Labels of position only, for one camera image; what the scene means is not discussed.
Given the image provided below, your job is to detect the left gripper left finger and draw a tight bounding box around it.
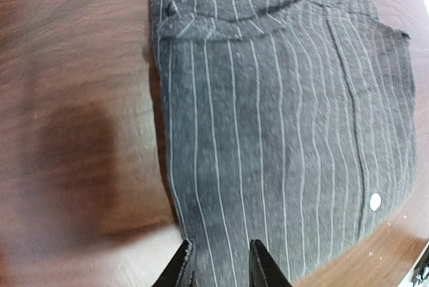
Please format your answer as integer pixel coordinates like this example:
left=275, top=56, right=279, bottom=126
left=154, top=239, right=196, bottom=287

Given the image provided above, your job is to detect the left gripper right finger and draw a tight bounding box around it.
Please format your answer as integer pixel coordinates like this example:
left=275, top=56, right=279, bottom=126
left=249, top=239, right=292, bottom=287

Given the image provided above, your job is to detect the dark pinstriped long sleeve shirt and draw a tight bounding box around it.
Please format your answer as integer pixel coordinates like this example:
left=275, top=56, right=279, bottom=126
left=150, top=0, right=417, bottom=286

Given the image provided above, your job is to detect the aluminium front rail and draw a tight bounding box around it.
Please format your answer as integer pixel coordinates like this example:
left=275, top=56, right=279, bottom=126
left=411, top=244, right=429, bottom=286

